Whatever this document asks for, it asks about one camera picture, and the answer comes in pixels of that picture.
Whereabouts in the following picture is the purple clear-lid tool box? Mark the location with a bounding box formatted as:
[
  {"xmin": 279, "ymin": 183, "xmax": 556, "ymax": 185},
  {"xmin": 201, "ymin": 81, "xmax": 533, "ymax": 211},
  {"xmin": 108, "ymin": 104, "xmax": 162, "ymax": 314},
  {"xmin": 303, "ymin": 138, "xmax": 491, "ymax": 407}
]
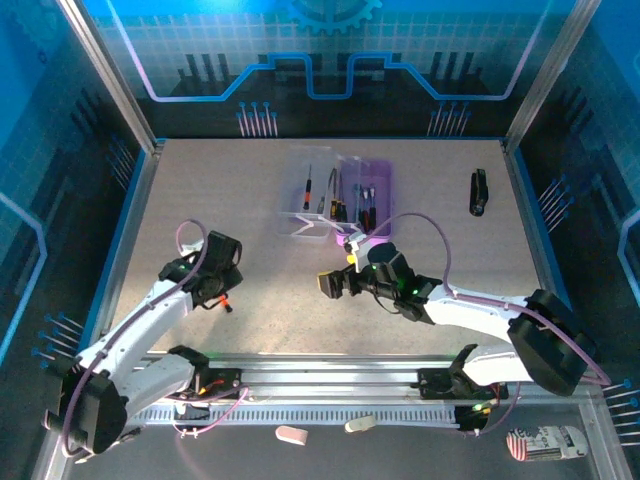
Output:
[{"xmin": 276, "ymin": 143, "xmax": 396, "ymax": 249}]

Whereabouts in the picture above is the black stapler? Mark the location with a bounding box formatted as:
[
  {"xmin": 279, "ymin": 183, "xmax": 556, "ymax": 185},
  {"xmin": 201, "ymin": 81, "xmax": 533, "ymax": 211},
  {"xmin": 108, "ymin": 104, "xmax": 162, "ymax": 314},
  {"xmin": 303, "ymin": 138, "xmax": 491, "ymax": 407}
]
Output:
[{"xmin": 467, "ymin": 168, "xmax": 490, "ymax": 218}]

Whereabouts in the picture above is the white eraser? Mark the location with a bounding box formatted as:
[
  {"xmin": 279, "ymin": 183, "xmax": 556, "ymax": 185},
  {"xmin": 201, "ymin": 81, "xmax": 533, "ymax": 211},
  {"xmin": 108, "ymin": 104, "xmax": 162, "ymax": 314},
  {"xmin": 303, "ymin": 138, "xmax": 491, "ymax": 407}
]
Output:
[{"xmin": 343, "ymin": 414, "xmax": 376, "ymax": 434}]

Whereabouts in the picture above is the pink eraser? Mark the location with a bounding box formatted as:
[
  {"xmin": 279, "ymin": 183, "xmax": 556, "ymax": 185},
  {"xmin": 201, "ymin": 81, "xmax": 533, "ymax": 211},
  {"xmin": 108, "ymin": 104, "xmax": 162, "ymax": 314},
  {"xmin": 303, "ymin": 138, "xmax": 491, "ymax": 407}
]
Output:
[{"xmin": 274, "ymin": 424, "xmax": 309, "ymax": 446}]

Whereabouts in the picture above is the striped printed pouch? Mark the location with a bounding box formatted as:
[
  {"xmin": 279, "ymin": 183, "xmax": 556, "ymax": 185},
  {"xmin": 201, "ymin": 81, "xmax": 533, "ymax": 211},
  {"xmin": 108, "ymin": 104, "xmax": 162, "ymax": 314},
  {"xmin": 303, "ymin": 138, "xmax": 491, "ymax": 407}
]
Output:
[{"xmin": 505, "ymin": 424, "xmax": 589, "ymax": 462}]

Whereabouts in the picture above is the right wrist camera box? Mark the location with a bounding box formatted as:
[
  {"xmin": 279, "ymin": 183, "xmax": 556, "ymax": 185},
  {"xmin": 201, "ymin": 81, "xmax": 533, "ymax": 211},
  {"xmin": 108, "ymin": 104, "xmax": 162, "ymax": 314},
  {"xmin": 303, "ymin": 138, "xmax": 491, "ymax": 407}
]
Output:
[{"xmin": 343, "ymin": 232, "xmax": 374, "ymax": 267}]

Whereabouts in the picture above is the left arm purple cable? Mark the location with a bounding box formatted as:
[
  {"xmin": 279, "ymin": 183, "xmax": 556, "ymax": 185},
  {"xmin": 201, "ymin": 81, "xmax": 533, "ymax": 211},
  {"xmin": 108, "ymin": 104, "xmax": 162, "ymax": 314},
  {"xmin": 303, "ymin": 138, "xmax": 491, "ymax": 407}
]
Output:
[{"xmin": 44, "ymin": 218, "xmax": 251, "ymax": 459}]

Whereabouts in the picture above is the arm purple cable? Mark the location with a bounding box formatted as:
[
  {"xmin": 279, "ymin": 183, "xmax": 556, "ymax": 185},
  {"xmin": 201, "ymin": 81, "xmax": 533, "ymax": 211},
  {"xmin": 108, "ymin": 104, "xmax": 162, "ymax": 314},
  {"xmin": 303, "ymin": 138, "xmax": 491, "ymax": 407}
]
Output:
[
  {"xmin": 369, "ymin": 212, "xmax": 612, "ymax": 439},
  {"xmin": 44, "ymin": 218, "xmax": 251, "ymax": 459}
]

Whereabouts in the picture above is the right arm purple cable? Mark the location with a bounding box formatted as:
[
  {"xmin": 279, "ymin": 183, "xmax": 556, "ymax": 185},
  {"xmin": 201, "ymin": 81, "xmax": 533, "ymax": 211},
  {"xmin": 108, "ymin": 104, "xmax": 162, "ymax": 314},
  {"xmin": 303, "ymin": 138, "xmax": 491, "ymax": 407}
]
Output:
[{"xmin": 369, "ymin": 212, "xmax": 612, "ymax": 439}]

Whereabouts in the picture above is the aluminium mounting rail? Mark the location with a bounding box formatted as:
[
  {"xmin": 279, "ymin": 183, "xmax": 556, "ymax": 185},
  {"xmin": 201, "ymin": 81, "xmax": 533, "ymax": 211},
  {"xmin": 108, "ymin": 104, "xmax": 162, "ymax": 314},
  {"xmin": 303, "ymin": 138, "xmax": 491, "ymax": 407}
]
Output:
[{"xmin": 59, "ymin": 352, "xmax": 604, "ymax": 401}]

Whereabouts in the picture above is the aluminium table side rail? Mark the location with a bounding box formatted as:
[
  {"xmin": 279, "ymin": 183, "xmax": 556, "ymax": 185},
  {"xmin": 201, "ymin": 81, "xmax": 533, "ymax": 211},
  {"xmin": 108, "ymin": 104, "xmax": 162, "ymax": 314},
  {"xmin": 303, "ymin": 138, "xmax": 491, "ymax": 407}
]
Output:
[
  {"xmin": 501, "ymin": 139, "xmax": 574, "ymax": 361},
  {"xmin": 82, "ymin": 142, "xmax": 166, "ymax": 364}
]

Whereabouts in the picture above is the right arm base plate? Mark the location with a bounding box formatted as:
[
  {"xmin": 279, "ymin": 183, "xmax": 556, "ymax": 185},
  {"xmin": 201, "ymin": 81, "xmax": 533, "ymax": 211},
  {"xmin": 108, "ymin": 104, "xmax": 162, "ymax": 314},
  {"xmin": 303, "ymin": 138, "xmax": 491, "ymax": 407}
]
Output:
[{"xmin": 418, "ymin": 367, "xmax": 510, "ymax": 401}]

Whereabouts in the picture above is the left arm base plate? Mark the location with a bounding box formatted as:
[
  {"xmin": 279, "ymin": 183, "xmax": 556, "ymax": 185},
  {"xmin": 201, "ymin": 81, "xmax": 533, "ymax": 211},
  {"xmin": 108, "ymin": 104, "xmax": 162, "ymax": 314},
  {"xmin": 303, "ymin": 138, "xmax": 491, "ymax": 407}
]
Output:
[{"xmin": 152, "ymin": 368, "xmax": 244, "ymax": 401}]

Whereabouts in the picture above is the slotted cable duct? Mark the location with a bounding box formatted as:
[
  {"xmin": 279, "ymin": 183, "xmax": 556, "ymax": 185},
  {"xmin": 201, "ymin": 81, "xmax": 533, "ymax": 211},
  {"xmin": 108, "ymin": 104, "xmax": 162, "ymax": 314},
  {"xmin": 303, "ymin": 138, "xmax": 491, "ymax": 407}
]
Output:
[{"xmin": 77, "ymin": 403, "xmax": 461, "ymax": 426}]

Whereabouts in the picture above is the aluminium frame post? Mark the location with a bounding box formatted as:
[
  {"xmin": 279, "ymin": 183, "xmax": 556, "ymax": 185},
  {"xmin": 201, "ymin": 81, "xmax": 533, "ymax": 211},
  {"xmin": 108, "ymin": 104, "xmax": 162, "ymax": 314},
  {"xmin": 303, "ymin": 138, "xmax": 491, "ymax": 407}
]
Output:
[
  {"xmin": 55, "ymin": 0, "xmax": 166, "ymax": 154},
  {"xmin": 503, "ymin": 0, "xmax": 601, "ymax": 151}
]

